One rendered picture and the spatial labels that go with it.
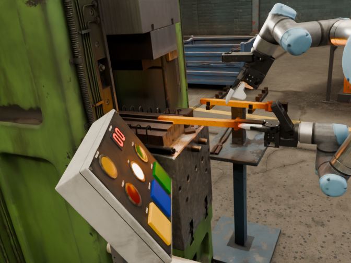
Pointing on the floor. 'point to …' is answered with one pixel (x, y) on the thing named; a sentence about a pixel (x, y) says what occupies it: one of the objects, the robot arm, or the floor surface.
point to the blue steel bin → (214, 59)
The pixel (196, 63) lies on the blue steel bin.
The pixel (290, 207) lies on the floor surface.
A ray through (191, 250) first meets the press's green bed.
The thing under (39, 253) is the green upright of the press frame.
